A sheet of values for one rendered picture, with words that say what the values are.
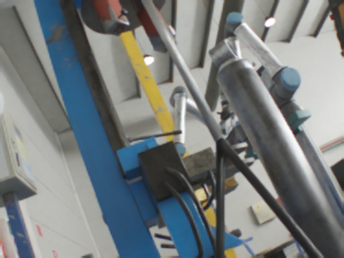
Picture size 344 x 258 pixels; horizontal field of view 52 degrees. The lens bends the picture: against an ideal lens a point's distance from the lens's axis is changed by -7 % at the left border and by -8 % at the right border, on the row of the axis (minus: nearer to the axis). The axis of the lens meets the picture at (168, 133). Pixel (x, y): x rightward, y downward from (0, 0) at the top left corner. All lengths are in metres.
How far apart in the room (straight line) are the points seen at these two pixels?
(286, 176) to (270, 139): 0.20
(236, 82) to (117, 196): 0.84
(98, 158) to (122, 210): 0.28
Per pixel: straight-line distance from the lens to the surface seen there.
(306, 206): 1.83
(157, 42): 2.33
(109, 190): 1.76
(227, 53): 2.10
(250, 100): 1.94
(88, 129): 1.88
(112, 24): 2.07
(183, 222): 1.44
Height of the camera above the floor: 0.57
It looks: 21 degrees up
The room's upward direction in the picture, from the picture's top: 25 degrees counter-clockwise
